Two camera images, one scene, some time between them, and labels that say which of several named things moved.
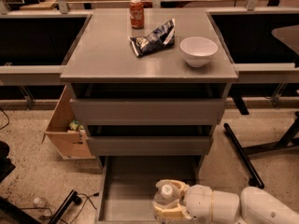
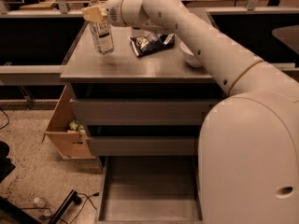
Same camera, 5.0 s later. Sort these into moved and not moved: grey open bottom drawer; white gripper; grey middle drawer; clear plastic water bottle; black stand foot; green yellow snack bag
Moved: white gripper; clear plastic water bottle
Not moved: grey middle drawer; green yellow snack bag; black stand foot; grey open bottom drawer
